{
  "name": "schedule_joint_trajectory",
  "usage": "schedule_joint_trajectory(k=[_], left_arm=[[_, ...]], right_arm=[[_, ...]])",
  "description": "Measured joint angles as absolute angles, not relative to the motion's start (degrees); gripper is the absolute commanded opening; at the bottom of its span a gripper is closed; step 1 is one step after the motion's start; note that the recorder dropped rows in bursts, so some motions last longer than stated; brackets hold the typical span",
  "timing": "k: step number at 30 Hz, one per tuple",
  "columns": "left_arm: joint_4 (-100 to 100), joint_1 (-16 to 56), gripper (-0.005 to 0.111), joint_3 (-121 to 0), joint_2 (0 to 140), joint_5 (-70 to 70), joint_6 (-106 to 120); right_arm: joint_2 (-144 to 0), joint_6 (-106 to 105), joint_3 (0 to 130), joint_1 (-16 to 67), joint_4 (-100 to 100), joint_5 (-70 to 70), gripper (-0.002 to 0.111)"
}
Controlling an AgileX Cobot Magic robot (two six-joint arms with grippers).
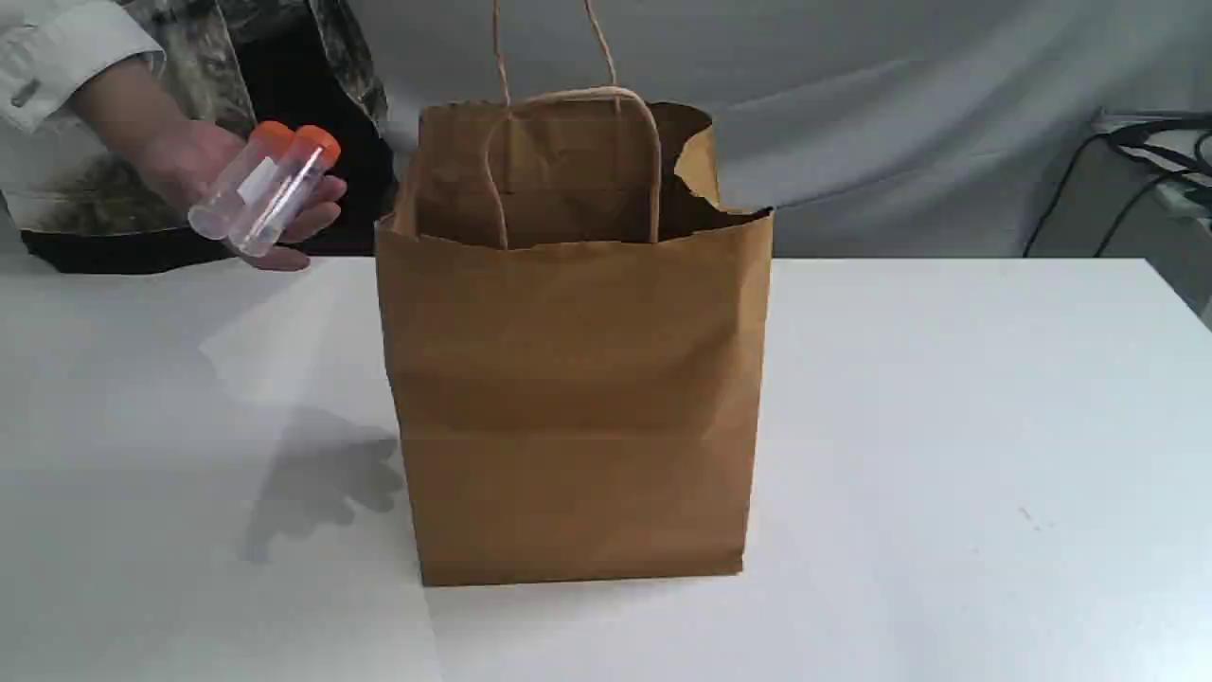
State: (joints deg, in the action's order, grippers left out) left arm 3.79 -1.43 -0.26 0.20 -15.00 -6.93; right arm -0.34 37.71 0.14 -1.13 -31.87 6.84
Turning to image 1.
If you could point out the person's right hand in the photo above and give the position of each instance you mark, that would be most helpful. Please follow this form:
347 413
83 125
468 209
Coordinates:
183 158

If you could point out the clear tube orange cap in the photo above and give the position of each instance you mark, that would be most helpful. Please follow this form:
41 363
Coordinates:
311 154
241 182

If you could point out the brown paper bag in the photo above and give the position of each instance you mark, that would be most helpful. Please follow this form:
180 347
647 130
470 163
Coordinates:
573 331

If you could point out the person's right forearm white sleeve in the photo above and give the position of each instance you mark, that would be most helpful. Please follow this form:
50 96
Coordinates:
87 60

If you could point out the person torso camouflage apron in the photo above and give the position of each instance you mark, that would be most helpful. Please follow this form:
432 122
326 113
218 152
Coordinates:
82 208

